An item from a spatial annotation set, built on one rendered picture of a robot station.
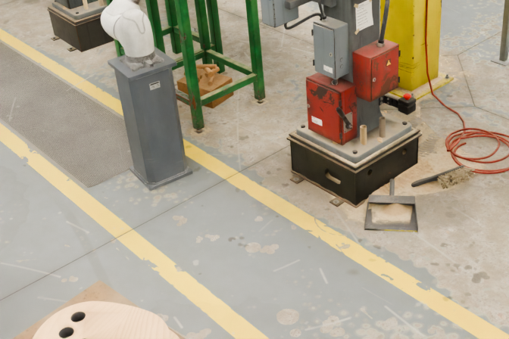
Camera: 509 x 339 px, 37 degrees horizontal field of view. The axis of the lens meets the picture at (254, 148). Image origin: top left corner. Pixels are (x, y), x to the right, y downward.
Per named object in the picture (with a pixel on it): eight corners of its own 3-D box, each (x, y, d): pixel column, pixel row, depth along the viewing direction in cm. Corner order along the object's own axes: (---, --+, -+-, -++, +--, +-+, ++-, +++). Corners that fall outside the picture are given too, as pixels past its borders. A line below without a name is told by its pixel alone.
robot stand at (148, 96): (150, 191, 419) (128, 78, 382) (129, 169, 439) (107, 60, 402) (193, 173, 430) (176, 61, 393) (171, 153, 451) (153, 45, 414)
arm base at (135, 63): (136, 74, 384) (134, 64, 381) (118, 60, 401) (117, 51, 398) (168, 63, 392) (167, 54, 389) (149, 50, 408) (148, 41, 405)
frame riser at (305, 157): (426, 165, 418) (428, 125, 405) (349, 214, 386) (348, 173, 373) (357, 133, 452) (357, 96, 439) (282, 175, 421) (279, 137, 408)
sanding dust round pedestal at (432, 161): (549, 134, 434) (551, 127, 432) (379, 252, 359) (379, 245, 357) (360, 61, 533) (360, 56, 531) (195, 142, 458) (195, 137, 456)
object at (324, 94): (357, 137, 389) (357, 73, 370) (340, 147, 383) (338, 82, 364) (323, 121, 406) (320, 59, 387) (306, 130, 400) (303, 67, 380)
